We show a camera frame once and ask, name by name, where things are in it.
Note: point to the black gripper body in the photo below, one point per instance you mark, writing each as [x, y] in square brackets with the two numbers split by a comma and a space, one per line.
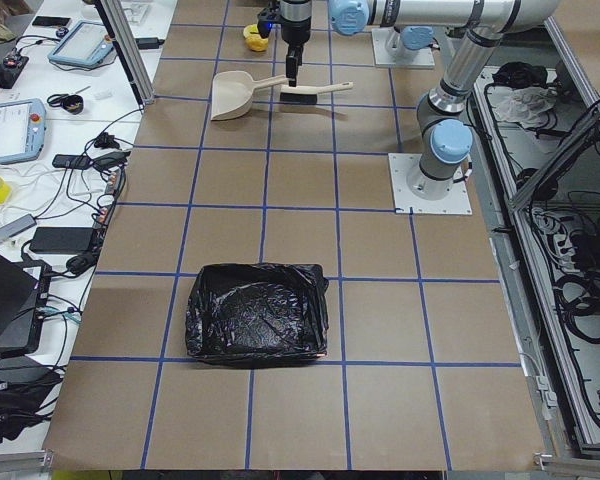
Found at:
[295, 26]

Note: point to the blue teach pendant near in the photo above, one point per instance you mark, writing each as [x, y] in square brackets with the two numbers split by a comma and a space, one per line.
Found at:
[22, 130]

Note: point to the black laptop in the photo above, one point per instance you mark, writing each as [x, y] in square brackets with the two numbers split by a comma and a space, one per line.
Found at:
[23, 295]

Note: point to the blue teach pendant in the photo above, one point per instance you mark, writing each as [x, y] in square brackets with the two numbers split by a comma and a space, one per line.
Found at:
[85, 46]
[22, 130]

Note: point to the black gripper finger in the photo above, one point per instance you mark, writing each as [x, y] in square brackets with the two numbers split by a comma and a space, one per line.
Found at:
[295, 62]
[288, 63]

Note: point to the black phone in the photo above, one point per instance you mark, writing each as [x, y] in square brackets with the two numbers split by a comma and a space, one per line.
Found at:
[51, 21]

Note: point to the black scissors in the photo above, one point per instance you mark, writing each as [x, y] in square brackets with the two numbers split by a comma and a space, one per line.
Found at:
[55, 100]

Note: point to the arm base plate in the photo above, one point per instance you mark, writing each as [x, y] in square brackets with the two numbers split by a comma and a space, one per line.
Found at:
[414, 193]
[424, 60]

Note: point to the aluminium frame post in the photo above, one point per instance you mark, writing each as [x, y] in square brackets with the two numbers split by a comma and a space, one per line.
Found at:
[112, 15]

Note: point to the blue teach pendant far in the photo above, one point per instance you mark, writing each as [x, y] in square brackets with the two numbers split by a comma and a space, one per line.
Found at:
[85, 46]

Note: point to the beige hand brush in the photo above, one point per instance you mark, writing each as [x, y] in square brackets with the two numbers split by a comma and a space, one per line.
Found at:
[308, 95]

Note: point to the black lined bin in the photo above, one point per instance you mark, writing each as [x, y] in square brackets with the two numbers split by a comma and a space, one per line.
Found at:
[257, 315]

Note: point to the black power adapter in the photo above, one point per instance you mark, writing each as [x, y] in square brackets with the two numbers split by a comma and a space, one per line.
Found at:
[149, 43]

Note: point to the yellow green sponge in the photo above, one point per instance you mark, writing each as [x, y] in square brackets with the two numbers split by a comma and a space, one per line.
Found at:
[256, 43]

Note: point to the black round small dish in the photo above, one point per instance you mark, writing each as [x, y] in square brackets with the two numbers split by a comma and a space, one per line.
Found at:
[73, 104]

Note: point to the white crumpled cloth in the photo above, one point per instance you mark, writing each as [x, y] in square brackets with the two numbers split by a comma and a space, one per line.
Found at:
[528, 107]

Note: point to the beige plastic dustpan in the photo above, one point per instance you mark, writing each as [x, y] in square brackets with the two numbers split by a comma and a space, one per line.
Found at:
[232, 93]

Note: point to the black power brick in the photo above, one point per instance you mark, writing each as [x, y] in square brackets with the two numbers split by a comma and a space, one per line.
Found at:
[61, 240]

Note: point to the black power strip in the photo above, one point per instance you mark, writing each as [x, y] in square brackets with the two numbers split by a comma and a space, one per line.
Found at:
[115, 182]

